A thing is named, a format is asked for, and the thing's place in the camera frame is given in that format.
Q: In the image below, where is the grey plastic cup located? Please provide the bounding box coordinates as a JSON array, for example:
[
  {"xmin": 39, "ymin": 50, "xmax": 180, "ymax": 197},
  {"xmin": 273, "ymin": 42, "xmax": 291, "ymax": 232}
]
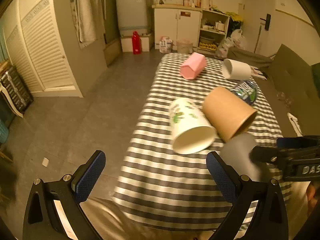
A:
[{"xmin": 219, "ymin": 133, "xmax": 272, "ymax": 182}]

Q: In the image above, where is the hanging white towel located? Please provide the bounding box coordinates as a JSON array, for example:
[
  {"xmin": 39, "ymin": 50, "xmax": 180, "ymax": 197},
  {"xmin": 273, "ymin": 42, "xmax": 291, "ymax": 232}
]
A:
[{"xmin": 73, "ymin": 0, "xmax": 104, "ymax": 47}]

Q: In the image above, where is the white entrance door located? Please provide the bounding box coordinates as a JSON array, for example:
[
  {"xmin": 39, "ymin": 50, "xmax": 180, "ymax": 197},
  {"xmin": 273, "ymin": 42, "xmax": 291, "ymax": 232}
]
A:
[{"xmin": 242, "ymin": 0, "xmax": 275, "ymax": 56}]

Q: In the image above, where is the white kitchen cabinet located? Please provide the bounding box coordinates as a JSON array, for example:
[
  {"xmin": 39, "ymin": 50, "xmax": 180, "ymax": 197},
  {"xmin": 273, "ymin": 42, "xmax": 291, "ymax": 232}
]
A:
[{"xmin": 152, "ymin": 4, "xmax": 202, "ymax": 50}]

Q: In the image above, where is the olive green sofa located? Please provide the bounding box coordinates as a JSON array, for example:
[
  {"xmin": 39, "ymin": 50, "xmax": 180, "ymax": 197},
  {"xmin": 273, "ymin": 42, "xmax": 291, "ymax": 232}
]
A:
[{"xmin": 227, "ymin": 44, "xmax": 319, "ymax": 137}]

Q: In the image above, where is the magazine on sofa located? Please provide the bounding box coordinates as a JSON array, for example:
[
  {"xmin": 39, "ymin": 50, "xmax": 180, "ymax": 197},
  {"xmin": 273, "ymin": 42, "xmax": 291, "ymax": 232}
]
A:
[{"xmin": 251, "ymin": 66, "xmax": 267, "ymax": 80}]

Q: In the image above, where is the brown paper cup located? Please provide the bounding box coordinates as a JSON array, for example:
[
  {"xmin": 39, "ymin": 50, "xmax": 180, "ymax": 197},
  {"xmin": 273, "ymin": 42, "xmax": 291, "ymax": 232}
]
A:
[{"xmin": 202, "ymin": 87, "xmax": 257, "ymax": 142}]

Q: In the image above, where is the pink hexagonal cup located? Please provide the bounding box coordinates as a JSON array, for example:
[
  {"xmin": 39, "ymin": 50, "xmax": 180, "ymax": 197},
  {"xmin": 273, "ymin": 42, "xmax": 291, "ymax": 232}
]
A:
[{"xmin": 180, "ymin": 52, "xmax": 207, "ymax": 80}]

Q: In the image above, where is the plain white cup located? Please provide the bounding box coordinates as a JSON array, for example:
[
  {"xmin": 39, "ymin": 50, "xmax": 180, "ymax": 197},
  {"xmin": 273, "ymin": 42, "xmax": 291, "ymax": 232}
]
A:
[{"xmin": 221, "ymin": 59, "xmax": 251, "ymax": 81}]

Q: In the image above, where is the open white shelf unit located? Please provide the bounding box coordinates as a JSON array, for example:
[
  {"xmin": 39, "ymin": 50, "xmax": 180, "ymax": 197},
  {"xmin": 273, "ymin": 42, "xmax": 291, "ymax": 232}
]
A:
[{"xmin": 196, "ymin": 9, "xmax": 230, "ymax": 55}]

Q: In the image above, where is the white paper sheet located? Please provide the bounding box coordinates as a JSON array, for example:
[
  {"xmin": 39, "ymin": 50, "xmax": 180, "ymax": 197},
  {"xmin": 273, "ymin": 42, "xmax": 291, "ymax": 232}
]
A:
[{"xmin": 287, "ymin": 113, "xmax": 303, "ymax": 137}]

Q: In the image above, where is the white floral paper cup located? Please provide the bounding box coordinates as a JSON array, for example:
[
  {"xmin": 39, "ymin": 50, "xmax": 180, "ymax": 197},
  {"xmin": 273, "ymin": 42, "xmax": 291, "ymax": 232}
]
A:
[{"xmin": 169, "ymin": 98, "xmax": 217, "ymax": 154}]

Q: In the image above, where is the white washing machine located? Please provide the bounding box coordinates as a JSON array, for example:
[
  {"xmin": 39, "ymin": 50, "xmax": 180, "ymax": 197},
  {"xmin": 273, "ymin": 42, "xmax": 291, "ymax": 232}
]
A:
[{"xmin": 116, "ymin": 0, "xmax": 152, "ymax": 36}]

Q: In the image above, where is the red thermos bottle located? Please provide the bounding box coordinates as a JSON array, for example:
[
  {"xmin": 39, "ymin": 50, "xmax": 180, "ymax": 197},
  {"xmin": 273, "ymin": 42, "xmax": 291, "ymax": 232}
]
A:
[{"xmin": 131, "ymin": 31, "xmax": 142, "ymax": 55}]

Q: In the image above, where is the white plastic bag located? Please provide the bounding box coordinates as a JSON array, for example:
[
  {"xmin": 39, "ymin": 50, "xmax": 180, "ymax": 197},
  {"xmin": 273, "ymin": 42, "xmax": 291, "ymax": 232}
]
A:
[{"xmin": 215, "ymin": 29, "xmax": 247, "ymax": 59}]

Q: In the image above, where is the small round trash bin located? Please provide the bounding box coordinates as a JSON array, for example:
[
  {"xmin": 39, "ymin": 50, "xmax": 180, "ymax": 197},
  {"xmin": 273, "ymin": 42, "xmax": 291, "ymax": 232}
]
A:
[{"xmin": 176, "ymin": 40, "xmax": 193, "ymax": 54}]

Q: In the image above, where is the silver ribbed suitcase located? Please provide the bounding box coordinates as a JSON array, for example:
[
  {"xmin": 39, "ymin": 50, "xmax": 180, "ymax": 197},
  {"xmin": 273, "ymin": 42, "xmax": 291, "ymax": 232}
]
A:
[{"xmin": 1, "ymin": 66, "xmax": 33, "ymax": 118}]

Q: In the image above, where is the blue laundry basket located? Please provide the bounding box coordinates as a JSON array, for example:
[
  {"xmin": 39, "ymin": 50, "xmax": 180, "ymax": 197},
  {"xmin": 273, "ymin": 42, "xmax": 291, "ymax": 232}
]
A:
[{"xmin": 0, "ymin": 120, "xmax": 9, "ymax": 144}]

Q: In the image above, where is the grey white checkered tablecloth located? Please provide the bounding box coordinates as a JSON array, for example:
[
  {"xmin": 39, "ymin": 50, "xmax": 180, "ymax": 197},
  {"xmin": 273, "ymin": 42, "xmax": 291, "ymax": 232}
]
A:
[{"xmin": 111, "ymin": 52, "xmax": 293, "ymax": 231}]

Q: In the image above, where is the white louvered wardrobe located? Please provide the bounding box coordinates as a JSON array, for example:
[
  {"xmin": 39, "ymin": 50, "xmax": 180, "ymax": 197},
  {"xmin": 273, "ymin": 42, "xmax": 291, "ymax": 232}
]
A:
[{"xmin": 1, "ymin": 0, "xmax": 107, "ymax": 97}]

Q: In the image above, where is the white printed bag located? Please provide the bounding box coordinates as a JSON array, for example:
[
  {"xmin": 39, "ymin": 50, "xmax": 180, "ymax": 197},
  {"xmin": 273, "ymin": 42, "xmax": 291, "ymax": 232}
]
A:
[{"xmin": 159, "ymin": 36, "xmax": 172, "ymax": 54}]

